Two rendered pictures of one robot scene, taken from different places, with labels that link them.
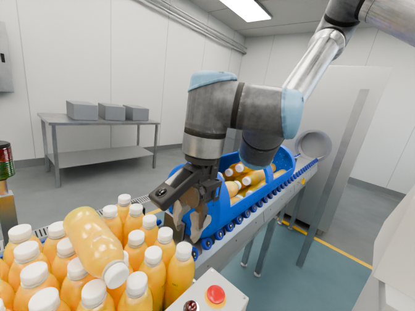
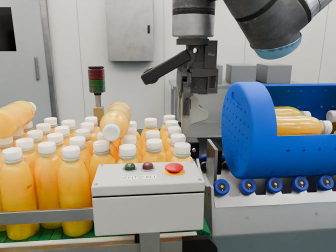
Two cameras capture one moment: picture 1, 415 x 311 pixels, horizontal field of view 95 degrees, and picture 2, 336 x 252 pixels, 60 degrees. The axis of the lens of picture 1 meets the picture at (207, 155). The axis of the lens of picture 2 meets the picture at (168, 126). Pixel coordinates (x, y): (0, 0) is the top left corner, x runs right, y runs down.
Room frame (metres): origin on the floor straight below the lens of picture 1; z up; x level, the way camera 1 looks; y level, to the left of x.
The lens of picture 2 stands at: (-0.08, -0.43, 1.33)
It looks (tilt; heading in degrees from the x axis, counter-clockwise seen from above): 15 degrees down; 47
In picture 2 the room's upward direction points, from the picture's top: straight up
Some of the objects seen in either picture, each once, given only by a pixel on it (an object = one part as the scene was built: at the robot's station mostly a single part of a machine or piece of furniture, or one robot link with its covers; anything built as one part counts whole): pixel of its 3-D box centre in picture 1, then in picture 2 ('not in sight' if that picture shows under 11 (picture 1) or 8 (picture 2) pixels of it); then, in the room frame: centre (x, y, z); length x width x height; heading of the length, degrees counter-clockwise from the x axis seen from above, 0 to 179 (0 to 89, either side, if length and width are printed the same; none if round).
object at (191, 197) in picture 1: (199, 178); (195, 67); (0.41, 0.01, 1.29); 0.09 x 0.08 x 0.12; 143
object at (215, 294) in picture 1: (215, 294); (174, 168); (0.28, -0.06, 1.11); 0.04 x 0.04 x 0.01
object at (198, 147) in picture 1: (202, 144); (192, 28); (0.40, 0.02, 1.37); 0.10 x 0.09 x 0.05; 53
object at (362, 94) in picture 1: (327, 190); not in sight; (1.56, -1.09, 0.85); 0.06 x 0.06 x 1.70; 53
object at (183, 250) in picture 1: (183, 251); (182, 149); (0.38, 0.02, 1.10); 0.04 x 0.04 x 0.02
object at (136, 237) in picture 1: (136, 238); (152, 136); (0.40, 0.15, 1.10); 0.04 x 0.04 x 0.02
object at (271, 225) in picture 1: (265, 247); not in sight; (1.37, -0.62, 0.31); 0.06 x 0.06 x 0.63; 53
